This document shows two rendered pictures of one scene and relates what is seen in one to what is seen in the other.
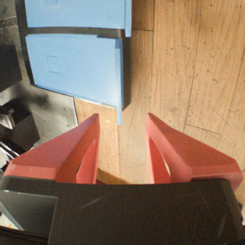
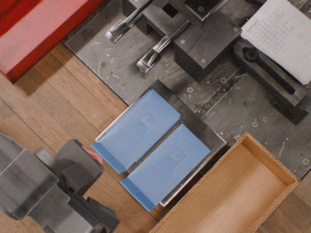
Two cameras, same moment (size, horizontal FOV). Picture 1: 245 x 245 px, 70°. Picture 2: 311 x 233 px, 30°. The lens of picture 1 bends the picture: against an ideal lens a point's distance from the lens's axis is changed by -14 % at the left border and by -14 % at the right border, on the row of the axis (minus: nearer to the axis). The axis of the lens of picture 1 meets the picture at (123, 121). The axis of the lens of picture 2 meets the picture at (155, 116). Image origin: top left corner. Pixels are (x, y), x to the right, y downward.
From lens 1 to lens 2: 0.85 m
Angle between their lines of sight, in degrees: 32
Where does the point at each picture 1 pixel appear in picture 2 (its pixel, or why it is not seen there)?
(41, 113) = (138, 50)
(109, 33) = (132, 167)
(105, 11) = (140, 175)
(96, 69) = (122, 146)
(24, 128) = (139, 23)
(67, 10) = (159, 158)
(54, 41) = (156, 135)
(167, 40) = (111, 187)
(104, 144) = (81, 95)
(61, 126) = (115, 64)
